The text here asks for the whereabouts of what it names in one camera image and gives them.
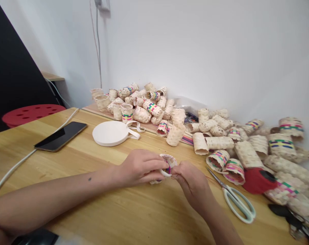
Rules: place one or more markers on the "person's right hand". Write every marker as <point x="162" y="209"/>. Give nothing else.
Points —
<point x="192" y="182"/>

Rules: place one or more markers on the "person's left hand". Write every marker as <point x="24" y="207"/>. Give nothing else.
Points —
<point x="135" y="168"/>

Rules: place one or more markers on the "person's left fingers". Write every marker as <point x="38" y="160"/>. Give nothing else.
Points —
<point x="155" y="160"/>

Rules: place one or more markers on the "small woven basket coloured band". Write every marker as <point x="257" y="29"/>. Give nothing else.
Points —
<point x="169" y="159"/>

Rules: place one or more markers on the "bundle of coloured strips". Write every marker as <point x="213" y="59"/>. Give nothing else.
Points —
<point x="188" y="140"/>

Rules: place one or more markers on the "roll of white strip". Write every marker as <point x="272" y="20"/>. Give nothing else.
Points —
<point x="109" y="134"/>

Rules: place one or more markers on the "pile of woven baskets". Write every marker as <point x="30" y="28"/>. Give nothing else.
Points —
<point x="256" y="148"/>
<point x="144" y="108"/>

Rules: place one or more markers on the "clear plastic bag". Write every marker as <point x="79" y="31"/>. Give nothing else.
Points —
<point x="190" y="103"/>

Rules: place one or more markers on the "black smartphone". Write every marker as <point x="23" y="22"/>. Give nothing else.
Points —
<point x="61" y="136"/>

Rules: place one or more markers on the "red thread spool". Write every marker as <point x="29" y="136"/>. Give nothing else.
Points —
<point x="256" y="181"/>

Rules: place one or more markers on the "wooden side desk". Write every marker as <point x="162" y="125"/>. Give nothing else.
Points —
<point x="54" y="80"/>

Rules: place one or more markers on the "red round stool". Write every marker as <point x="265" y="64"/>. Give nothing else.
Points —
<point x="31" y="113"/>

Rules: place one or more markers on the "person's body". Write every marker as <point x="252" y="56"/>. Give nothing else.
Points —
<point x="34" y="237"/>

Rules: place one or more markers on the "black panel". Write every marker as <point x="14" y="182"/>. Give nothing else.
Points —
<point x="11" y="76"/>

